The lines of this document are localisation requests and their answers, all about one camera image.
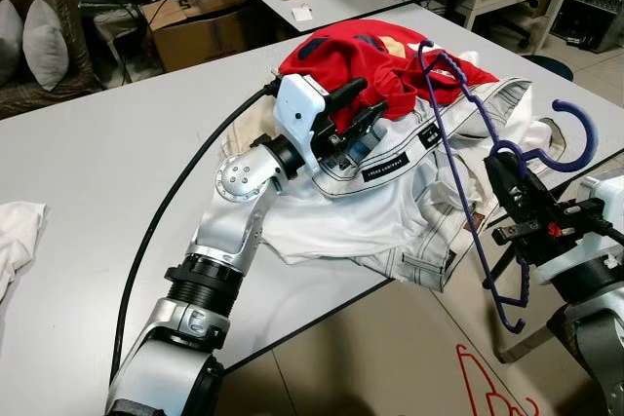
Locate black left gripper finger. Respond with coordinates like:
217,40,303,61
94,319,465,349
330,80,370,112
349,104,389,136

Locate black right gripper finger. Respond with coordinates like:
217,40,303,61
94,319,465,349
499,148,535,207
485,151,518,214

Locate red shirt with print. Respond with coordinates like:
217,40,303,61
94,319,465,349
278,21,500,127

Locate white shorts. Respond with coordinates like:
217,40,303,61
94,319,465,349
219,51,562,292

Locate purple plastic hanger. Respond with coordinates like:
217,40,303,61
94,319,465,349
417,39,598,334

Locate blue round stool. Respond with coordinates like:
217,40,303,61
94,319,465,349
531,56,576,82

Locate black audio mixer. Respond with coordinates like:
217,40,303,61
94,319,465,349
551,0,624,55

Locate white table black legs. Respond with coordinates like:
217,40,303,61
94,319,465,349
0,2,624,378

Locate dark wicker chair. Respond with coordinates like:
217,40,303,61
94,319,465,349
0,0,103,120

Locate grey pillow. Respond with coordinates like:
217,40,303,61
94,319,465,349
0,0,25,86
21,0,71,93

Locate white cloth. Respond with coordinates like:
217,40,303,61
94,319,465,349
0,202,48,305

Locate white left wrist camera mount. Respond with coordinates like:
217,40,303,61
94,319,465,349
275,73,337,154

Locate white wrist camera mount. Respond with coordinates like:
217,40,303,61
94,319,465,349
531,172,624,285
275,73,337,154

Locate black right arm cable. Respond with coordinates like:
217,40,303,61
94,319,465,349
583,221,624,244

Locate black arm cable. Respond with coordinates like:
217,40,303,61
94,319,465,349
110,85,279,378
583,221,624,244

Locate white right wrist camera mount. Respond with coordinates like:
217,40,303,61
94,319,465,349
531,172,624,285

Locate red wire hanger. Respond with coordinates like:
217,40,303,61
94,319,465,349
456,343,539,416

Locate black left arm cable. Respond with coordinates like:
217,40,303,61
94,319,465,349
110,85,279,378

